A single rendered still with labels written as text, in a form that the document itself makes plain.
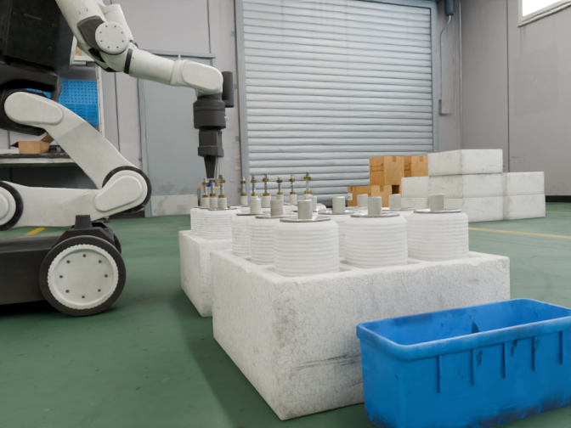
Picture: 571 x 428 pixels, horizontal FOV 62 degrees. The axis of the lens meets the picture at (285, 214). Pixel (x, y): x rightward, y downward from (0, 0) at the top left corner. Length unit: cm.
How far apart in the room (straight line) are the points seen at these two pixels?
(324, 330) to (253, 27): 640
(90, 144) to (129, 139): 486
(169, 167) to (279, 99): 177
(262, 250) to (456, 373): 34
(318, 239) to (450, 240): 23
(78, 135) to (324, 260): 100
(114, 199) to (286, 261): 87
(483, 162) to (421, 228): 312
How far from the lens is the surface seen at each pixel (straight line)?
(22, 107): 151
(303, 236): 65
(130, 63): 134
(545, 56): 734
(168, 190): 636
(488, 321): 77
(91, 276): 130
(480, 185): 388
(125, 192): 146
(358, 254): 72
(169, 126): 643
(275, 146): 666
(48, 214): 152
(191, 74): 132
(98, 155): 151
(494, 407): 68
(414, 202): 422
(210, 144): 131
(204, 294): 116
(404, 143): 762
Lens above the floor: 30
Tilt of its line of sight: 3 degrees down
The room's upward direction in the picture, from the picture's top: 2 degrees counter-clockwise
